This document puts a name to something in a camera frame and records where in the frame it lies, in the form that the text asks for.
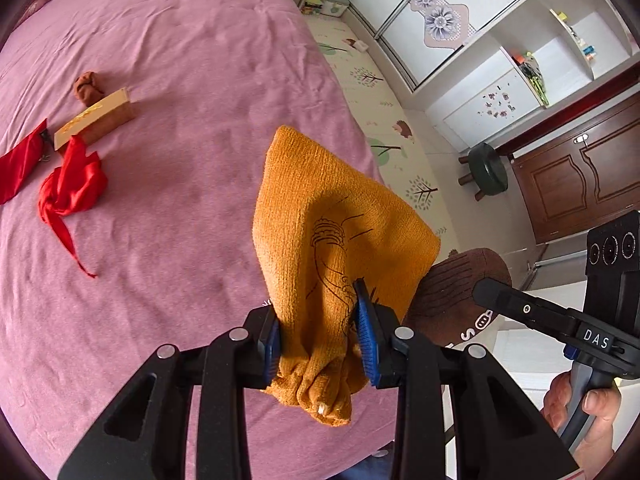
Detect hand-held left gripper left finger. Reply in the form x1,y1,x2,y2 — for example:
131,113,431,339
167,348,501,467
57,305,281,480

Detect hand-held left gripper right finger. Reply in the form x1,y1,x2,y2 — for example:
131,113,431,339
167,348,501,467
352,279,581,480

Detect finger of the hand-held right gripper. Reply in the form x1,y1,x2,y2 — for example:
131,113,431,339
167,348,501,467
472,277,583,343

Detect brown sock with white print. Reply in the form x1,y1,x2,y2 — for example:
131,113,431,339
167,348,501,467
402,247,513,353

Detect orange knit bag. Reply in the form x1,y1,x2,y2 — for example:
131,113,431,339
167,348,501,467
251,125,442,430

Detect person's right hand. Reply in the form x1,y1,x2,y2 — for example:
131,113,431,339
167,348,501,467
542,372,623,466

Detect brown wooden door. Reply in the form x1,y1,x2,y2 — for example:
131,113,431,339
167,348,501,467
500,67,640,246

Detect green round stool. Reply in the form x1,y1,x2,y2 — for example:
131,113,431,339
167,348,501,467
459,142,510,202

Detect bed with pink sheet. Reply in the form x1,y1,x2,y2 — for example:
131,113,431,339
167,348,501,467
0,0,391,480

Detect white low cabinet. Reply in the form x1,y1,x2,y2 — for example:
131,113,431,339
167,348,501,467
430,62,546,151

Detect patterned play mat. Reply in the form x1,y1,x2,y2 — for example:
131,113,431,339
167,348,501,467
302,12,461,261

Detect colourful toys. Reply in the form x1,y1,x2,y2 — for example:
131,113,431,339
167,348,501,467
512,50,551,106

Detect white open shelf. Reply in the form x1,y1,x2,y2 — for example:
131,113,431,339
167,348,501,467
487,0,640,106

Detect red satin scarf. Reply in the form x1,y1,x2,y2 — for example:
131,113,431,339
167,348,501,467
37,135,109,279

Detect gold box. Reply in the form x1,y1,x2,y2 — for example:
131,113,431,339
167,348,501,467
53,88,138,152

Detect white sliding door wardrobe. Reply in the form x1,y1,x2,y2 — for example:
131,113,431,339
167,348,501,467
345,0,576,93

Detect red fabric pouch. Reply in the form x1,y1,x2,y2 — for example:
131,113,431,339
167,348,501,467
0,119,48,206

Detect reddish brown sock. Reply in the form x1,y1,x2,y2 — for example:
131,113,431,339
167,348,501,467
72,72,106,108

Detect green storage box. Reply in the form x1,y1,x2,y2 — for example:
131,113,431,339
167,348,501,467
305,0,351,16

